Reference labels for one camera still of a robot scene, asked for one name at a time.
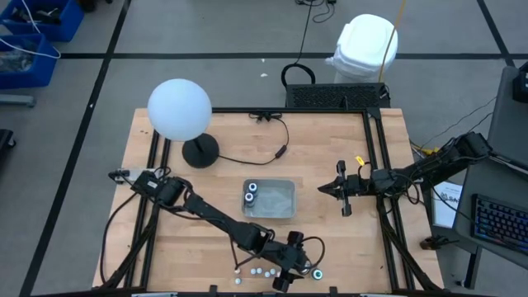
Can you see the black perforated computer case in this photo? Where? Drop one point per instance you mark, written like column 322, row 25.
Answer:
column 330, row 95

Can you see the small red coloring bottle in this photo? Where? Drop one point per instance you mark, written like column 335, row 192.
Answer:
column 237, row 271

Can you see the large purple-capped coloring bottle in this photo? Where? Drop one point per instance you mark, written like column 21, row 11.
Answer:
column 249, row 198

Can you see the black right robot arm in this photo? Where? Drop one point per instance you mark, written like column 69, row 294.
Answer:
column 433, row 164

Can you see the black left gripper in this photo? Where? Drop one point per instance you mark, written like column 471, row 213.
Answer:
column 288, row 257

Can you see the white printed paper sheet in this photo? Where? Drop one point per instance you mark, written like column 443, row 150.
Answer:
column 445, row 210

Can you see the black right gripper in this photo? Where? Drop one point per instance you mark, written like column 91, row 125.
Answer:
column 354, row 185

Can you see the white globe table lamp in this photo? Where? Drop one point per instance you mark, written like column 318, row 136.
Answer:
column 179, row 109

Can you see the black desktop device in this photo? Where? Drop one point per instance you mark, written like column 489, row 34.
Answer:
column 521, row 82

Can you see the blue storage bin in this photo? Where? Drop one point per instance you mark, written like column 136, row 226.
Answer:
column 70, row 24
column 37, row 74

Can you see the black floor object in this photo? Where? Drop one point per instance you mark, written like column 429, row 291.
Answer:
column 5, row 142

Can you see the large blue-capped coloring bottle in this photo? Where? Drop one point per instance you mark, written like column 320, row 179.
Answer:
column 253, row 187

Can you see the grey metal floor bar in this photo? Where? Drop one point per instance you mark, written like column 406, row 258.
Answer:
column 16, row 100

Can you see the black backlit keyboard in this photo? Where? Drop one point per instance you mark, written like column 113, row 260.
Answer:
column 499, row 222

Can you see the white plastic storage bin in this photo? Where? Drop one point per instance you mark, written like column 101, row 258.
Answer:
column 274, row 202

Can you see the dark grey desk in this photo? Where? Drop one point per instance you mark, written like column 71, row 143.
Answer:
column 507, row 123

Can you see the large green-capped coloring bottle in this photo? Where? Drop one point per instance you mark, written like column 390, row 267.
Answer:
column 317, row 274

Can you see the white lined trash can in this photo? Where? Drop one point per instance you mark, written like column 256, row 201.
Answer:
column 363, row 45

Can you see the grey keyboard desk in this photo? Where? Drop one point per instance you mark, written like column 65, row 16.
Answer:
column 474, row 181

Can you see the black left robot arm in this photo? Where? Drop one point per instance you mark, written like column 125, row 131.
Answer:
column 214, row 214

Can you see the black desk foot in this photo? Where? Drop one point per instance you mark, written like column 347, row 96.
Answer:
column 433, row 242

